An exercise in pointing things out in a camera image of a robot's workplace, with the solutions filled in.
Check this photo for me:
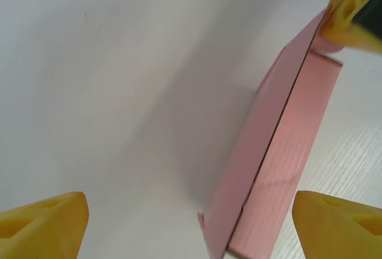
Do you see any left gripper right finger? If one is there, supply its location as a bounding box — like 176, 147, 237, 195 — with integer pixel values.
294, 190, 382, 259

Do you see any pink paper box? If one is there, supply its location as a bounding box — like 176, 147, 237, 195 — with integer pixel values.
196, 10, 344, 259

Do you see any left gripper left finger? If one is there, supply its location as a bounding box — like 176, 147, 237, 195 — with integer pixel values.
0, 192, 90, 259

